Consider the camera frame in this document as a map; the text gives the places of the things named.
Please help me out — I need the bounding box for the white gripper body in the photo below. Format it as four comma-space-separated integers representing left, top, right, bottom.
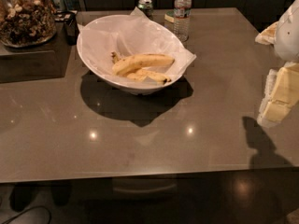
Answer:
274, 0, 299, 62

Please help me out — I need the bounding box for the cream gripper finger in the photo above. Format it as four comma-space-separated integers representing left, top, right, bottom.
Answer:
255, 21, 278, 45
257, 62, 299, 128

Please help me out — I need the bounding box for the small yellow banana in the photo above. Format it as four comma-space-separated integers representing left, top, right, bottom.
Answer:
126, 69, 171, 84

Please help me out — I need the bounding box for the clear plastic water bottle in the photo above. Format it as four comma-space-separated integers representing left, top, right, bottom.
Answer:
174, 0, 192, 42

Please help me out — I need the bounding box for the small yellow lid object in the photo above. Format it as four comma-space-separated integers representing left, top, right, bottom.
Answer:
164, 10, 174, 23

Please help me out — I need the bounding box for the green soda can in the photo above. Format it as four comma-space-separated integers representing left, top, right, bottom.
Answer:
137, 0, 153, 17

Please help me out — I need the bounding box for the small black box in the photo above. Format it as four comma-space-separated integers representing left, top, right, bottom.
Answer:
55, 11, 79, 45

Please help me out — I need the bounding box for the dark box stand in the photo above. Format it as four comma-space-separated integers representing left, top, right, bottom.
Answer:
0, 23, 72, 83

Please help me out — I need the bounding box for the black cable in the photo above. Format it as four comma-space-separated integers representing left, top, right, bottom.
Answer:
0, 205, 52, 224

